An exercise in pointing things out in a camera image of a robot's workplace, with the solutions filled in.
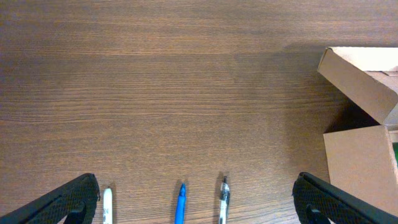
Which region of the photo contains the open cardboard box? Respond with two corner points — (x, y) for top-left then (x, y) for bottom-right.
(317, 47), (397, 215)

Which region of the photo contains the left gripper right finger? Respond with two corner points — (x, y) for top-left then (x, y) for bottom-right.
(292, 172), (397, 224)

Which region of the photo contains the black white marker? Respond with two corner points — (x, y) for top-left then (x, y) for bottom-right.
(103, 188), (113, 224)

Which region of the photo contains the green tape roll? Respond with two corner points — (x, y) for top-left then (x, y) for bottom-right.
(392, 142), (398, 164)

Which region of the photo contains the black ballpoint pen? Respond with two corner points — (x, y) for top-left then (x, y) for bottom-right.
(218, 176), (230, 224)

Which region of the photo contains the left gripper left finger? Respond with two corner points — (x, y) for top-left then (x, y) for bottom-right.
(1, 173), (100, 224)

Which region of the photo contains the blue ballpoint pen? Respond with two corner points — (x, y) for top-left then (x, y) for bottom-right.
(174, 183), (187, 224)

